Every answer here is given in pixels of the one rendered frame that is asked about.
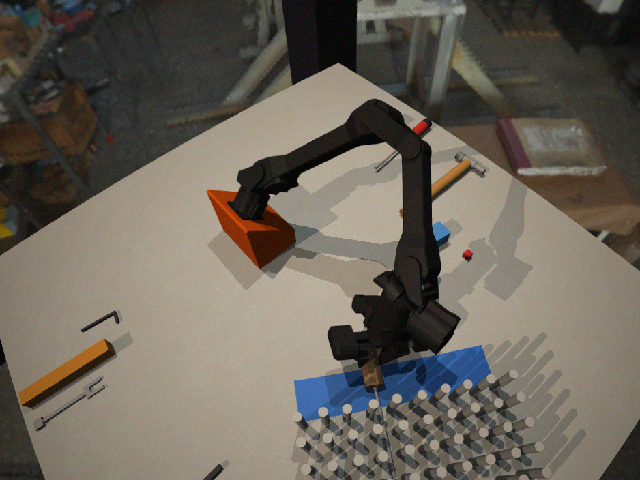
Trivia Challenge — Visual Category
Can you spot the wooden-handled hammer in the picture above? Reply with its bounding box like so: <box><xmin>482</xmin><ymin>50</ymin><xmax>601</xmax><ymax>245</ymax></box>
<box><xmin>432</xmin><ymin>151</ymin><xmax>486</xmax><ymax>198</ymax></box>

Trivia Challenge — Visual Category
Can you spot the orange rectangular bar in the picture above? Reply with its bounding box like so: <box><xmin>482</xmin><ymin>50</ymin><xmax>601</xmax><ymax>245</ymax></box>
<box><xmin>18</xmin><ymin>339</ymin><xmax>115</xmax><ymax>408</ymax></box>

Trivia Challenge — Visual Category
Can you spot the blue block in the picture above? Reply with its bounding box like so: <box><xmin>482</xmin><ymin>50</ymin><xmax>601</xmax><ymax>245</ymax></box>
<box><xmin>432</xmin><ymin>221</ymin><xmax>450</xmax><ymax>247</ymax></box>

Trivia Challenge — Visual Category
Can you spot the blue flat strip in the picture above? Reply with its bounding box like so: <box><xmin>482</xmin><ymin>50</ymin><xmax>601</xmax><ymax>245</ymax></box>
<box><xmin>294</xmin><ymin>345</ymin><xmax>491</xmax><ymax>421</ymax></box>

